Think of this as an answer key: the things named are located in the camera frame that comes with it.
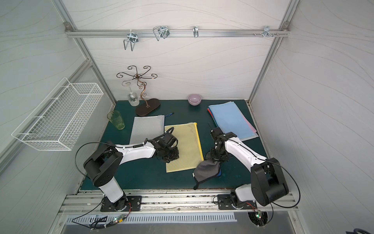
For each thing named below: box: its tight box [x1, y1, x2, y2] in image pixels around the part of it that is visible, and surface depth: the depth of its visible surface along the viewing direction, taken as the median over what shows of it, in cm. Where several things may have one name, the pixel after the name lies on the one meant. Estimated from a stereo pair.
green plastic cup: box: [106, 110, 126, 131], surface depth 101 cm
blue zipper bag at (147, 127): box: [129, 115, 166, 145], surface depth 109 cm
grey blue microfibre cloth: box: [191, 151, 222, 190], surface depth 83 cm
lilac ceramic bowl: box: [187, 93, 203, 106], surface depth 121 cm
